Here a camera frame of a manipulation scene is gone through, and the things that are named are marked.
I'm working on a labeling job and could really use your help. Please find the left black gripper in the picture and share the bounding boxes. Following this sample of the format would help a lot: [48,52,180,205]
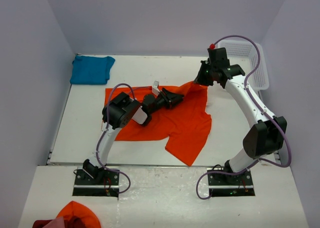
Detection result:
[148,88,184,115]

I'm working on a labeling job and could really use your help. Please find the orange t shirt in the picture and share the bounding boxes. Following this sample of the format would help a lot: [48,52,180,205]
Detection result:
[115,81,212,166]

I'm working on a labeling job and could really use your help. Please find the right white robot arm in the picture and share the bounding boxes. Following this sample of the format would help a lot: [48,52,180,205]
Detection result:
[194,46,287,184]

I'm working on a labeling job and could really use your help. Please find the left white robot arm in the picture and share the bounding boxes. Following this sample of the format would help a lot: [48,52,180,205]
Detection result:
[82,88,184,184]

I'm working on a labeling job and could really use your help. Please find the white plastic basket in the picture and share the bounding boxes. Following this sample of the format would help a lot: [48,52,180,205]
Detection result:
[217,39,269,92]

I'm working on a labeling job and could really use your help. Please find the folded blue t shirt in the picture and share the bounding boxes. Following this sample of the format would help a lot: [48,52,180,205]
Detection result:
[70,55,116,85]

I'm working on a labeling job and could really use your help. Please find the orange cloth in pile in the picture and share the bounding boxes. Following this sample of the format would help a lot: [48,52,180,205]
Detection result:
[56,201,101,228]

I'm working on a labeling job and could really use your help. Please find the pink cloth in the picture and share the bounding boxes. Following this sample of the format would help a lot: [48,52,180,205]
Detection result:
[43,217,65,228]

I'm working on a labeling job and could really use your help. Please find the dark red cloth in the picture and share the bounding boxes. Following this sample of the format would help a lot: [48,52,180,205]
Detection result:
[32,219,56,228]

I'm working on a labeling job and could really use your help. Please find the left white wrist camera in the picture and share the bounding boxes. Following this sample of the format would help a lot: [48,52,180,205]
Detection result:
[151,81,161,96]

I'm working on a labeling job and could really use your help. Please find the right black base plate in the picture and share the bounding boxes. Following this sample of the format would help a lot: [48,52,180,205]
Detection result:
[207,171,256,197]

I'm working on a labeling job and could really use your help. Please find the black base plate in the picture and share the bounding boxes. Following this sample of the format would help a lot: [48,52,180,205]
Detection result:
[72,169,120,197]
[207,171,256,197]

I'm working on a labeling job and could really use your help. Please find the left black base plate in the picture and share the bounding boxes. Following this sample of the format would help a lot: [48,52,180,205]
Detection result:
[72,169,120,197]

